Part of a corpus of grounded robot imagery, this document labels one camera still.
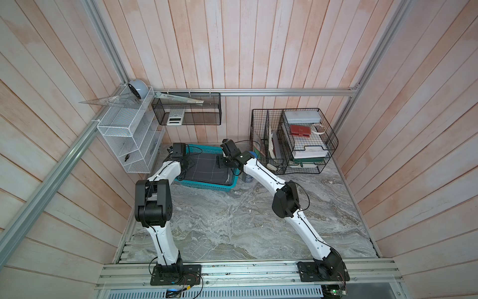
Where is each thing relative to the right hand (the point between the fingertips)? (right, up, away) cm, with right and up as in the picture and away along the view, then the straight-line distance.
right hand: (219, 160), depth 100 cm
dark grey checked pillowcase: (-7, -4, -1) cm, 8 cm away
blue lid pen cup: (+13, -7, -26) cm, 29 cm away
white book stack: (+47, +4, -9) cm, 48 cm away
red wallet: (+43, +16, -5) cm, 46 cm away
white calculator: (-23, +24, -2) cm, 33 cm away
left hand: (-17, -2, 0) cm, 17 cm away
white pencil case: (+46, +24, +2) cm, 52 cm away
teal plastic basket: (-6, +6, -10) cm, 13 cm away
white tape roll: (+55, +17, 0) cm, 58 cm away
